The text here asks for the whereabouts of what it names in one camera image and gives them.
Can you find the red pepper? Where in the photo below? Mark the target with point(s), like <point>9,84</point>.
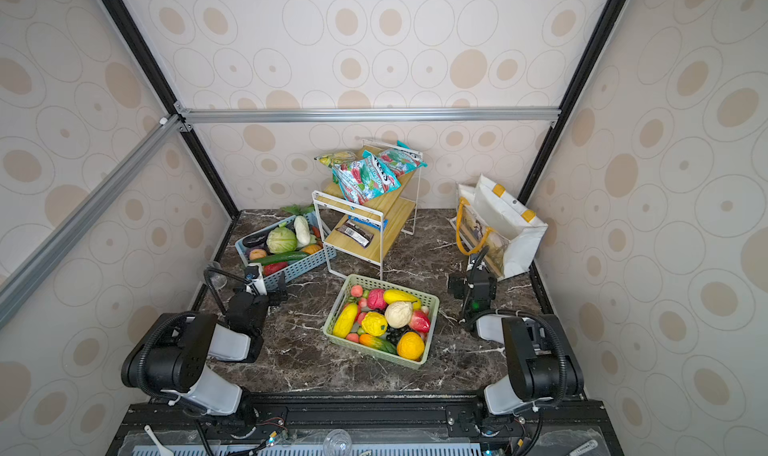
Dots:
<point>274,268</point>

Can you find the green orange papaya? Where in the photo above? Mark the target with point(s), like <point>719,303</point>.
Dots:
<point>378,344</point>

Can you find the green plastic fruit basket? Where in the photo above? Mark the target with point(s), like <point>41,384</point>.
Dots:
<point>430,301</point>

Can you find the clear plastic cup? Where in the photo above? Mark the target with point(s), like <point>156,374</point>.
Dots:
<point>219,281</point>

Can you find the blue snack packet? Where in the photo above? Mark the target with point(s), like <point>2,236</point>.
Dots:
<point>375,225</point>

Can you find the orange round fruit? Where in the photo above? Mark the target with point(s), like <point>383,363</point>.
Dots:
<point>411,346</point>

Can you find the horizontal aluminium frame bar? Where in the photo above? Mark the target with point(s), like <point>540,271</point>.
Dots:
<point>360,116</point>

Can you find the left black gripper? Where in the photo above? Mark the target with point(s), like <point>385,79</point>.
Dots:
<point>274,301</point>

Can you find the beige round melon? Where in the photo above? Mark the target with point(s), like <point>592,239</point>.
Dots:
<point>399,314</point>

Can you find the white radish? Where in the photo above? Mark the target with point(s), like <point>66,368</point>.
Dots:
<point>302,231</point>

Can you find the white grocery tote bag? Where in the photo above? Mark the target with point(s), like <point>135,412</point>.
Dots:
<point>489,218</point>

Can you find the peach colored fruit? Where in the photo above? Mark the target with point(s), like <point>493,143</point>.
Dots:
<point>257,254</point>

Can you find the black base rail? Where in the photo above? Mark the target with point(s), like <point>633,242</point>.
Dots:
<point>373,424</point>

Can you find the diagonal aluminium frame bar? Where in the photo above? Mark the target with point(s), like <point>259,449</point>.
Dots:
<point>27,278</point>

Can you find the green cabbage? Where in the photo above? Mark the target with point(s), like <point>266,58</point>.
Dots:
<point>281,240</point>

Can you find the dark grape bunch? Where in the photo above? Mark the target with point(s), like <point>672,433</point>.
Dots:
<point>394,335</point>

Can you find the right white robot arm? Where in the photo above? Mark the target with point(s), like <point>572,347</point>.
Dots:
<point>541,368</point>

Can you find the white wire wooden shelf rack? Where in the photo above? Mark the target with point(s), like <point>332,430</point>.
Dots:
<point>399,208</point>

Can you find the teal pink snack bag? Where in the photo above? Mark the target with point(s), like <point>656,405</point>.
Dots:
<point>400,161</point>

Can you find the leafy green vegetable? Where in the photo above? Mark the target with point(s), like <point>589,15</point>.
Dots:
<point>298,210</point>

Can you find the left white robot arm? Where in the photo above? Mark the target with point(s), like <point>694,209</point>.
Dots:
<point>170,362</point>

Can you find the green cucumber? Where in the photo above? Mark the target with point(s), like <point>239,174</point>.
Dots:
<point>281,258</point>

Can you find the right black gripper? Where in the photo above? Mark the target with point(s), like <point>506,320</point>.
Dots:
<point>459,286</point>

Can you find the yellow green snack bag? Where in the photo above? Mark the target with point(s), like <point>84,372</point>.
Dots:
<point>336,158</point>

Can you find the dark eggplant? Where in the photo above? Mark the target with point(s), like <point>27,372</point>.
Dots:
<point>255,240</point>

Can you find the dark snack bar packet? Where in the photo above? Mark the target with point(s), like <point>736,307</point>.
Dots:
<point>355,233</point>

